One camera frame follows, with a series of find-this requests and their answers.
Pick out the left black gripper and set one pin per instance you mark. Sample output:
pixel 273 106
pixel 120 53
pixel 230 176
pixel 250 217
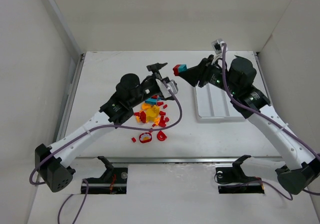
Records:
pixel 158 77

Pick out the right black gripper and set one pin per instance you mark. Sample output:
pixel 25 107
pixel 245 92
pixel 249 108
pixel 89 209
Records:
pixel 202 72

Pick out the teal and red square brick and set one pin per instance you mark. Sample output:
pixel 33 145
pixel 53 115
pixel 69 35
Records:
pixel 179 68

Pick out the red half round brick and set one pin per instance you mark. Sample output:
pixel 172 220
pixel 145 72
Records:
pixel 161 136

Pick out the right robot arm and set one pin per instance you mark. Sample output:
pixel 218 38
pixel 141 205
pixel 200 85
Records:
pixel 300 165

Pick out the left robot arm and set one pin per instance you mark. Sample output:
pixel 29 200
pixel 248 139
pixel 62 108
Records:
pixel 53 162

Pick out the teal long brick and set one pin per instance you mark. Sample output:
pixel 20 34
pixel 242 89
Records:
pixel 151 101

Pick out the white divided tray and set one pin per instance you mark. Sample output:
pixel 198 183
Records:
pixel 213 106

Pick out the orange half round brick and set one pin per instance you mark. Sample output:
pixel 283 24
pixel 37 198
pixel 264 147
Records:
pixel 146 106

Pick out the yellow round large brick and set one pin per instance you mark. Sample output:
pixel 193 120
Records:
pixel 152 113

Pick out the red flower printed brick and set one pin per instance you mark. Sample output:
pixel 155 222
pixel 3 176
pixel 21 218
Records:
pixel 145 137

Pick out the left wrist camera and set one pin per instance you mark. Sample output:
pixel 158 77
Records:
pixel 167 89

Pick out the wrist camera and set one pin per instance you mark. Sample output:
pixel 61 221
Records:
pixel 217 46
pixel 167 89

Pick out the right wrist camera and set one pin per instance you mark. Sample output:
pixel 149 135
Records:
pixel 217 46

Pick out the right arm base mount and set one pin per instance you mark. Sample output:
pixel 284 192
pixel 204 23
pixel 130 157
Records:
pixel 232 180

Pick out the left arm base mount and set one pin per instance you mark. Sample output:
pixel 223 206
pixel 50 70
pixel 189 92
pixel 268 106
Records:
pixel 105 178

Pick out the aluminium frame rail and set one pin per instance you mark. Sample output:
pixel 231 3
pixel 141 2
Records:
pixel 158 160

